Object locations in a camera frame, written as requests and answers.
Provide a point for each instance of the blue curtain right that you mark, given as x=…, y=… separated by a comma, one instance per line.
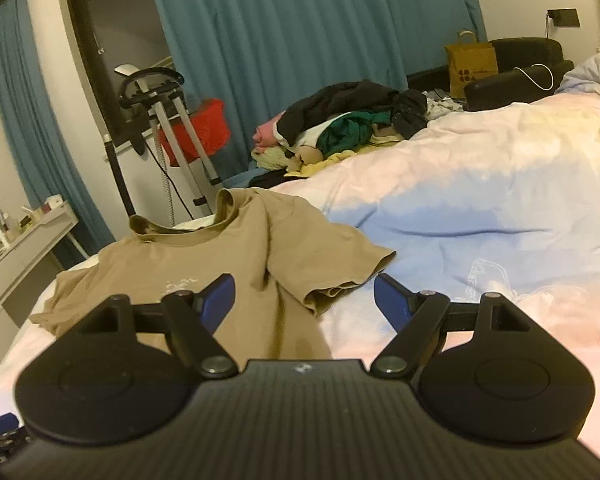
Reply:
x=260, y=56

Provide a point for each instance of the white vanity desk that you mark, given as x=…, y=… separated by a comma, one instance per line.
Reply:
x=27, y=267

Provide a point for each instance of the black wall socket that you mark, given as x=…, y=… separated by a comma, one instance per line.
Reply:
x=564, y=18

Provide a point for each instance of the red cloth on stand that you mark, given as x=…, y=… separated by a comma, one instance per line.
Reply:
x=210, y=126

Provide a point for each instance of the blue curtain left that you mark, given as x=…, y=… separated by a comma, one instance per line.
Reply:
x=41, y=156

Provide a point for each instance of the blue curtain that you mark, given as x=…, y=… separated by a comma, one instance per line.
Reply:
x=41, y=156
x=260, y=56

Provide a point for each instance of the pastel bed duvet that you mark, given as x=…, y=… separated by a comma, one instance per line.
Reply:
x=503, y=201

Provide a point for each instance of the garment steamer stand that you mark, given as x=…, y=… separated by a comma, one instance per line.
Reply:
x=187, y=171

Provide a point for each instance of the black sofa chair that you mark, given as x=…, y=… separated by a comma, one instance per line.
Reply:
x=529, y=69

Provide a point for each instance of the tan t-shirt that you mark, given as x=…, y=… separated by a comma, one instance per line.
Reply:
x=288, y=261

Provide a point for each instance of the brown paper bag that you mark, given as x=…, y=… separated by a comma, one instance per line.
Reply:
x=469, y=60

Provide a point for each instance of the pastel pillow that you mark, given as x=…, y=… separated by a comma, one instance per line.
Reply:
x=584, y=78

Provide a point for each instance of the cosmetic bottles on desk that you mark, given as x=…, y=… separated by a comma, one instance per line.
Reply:
x=11, y=229

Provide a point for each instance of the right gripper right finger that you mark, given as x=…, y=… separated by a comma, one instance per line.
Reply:
x=486, y=371

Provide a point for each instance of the pile of mixed clothes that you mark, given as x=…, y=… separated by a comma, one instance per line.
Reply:
x=338, y=122

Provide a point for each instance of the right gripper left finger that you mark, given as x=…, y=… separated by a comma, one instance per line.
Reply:
x=125, y=370

